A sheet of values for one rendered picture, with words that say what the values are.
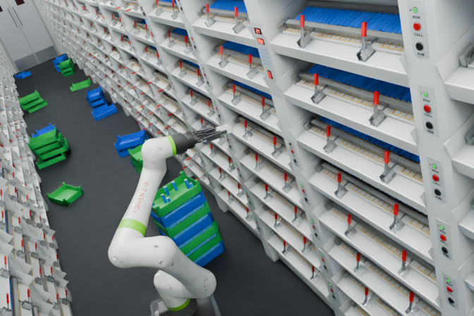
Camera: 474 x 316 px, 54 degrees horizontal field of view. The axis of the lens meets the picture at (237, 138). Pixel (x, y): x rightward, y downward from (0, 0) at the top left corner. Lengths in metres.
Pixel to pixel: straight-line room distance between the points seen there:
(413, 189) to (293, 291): 1.48
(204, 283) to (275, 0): 1.23
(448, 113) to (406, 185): 0.35
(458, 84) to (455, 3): 0.16
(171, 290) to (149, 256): 0.42
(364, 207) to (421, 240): 0.24
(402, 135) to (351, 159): 0.32
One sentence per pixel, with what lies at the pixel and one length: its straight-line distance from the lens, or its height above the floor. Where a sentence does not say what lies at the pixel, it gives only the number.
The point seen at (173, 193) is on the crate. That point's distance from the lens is 2.93.
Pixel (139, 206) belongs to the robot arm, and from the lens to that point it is 2.01.
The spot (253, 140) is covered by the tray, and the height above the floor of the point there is 0.93.
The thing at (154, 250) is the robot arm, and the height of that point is 0.90.
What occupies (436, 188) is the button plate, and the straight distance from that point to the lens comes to 1.23.
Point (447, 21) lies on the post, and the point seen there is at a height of 1.61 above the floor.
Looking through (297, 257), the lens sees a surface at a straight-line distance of 2.61.
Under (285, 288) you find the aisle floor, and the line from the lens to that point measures 2.74.
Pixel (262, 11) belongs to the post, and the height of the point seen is 1.60.
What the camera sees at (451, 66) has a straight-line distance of 1.05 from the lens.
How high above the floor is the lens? 1.94
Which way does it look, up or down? 26 degrees down
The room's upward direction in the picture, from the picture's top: 19 degrees counter-clockwise
